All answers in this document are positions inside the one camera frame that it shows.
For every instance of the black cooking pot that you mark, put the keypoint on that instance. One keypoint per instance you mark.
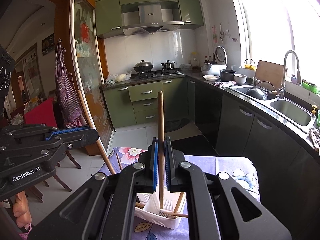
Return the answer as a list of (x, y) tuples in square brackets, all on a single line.
[(227, 75)]

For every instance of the wooden cutting board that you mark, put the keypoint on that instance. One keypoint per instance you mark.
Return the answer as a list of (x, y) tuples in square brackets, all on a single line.
[(271, 72)]

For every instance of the white rice cooker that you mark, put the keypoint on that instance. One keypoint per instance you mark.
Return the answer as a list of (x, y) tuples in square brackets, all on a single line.
[(219, 62)]

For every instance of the purple floral tablecloth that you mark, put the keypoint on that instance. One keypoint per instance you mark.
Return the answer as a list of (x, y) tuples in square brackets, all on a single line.
[(222, 195)]

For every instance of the white ceramic bowl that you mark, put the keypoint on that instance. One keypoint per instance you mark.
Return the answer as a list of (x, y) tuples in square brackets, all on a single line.
[(240, 79)]

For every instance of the red chair cover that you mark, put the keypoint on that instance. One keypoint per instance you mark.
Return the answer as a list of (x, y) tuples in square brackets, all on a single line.
[(42, 114)]

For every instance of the sliding glass door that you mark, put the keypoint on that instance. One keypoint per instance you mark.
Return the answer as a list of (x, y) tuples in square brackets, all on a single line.
[(87, 67)]

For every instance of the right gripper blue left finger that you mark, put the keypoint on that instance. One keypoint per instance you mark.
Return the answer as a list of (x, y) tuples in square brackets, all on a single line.
[(154, 151)]

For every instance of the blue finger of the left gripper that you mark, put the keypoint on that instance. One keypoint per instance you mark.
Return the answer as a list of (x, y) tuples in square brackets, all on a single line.
[(64, 131)]

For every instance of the steel range hood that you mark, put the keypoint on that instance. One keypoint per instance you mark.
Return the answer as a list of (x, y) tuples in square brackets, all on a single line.
[(149, 18)]

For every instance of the green drawer cabinet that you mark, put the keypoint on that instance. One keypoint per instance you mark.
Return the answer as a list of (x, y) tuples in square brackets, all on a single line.
[(144, 101)]

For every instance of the steel pot on stove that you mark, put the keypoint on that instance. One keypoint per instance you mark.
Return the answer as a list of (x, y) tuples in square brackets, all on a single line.
[(168, 64)]

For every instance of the stainless steel sink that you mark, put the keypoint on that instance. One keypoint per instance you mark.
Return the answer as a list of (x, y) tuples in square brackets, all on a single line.
[(296, 114)]

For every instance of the purple checked apron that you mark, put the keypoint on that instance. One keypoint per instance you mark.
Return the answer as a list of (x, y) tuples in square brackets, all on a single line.
[(66, 93)]

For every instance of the left human hand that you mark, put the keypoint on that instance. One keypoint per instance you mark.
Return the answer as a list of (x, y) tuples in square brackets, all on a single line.
[(21, 211)]

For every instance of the white plastic utensil holder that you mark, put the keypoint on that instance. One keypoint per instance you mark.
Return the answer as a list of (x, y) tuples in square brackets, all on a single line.
[(148, 209)]

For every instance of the black wok with lid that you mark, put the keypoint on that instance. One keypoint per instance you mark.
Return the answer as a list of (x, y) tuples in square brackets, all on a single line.
[(143, 66)]

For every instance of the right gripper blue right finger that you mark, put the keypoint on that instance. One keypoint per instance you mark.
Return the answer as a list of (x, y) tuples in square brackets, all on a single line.
[(167, 154)]

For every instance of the tall steel kitchen faucet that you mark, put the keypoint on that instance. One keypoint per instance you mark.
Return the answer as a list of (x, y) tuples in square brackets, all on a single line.
[(285, 69)]

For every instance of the dark brown wooden chopstick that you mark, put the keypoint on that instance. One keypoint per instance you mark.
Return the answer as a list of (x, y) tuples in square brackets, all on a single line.
[(161, 157)]

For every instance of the wooden chair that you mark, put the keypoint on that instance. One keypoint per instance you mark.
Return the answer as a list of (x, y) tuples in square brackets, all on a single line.
[(38, 194)]

